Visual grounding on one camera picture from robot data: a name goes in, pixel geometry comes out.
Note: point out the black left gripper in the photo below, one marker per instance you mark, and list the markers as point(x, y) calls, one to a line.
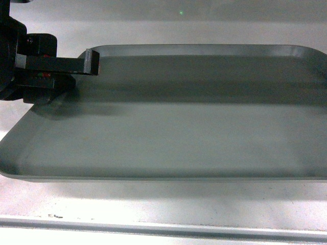
point(30, 69)

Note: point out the grey-green rectangular serving tray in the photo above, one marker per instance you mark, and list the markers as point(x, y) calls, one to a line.
point(180, 112)

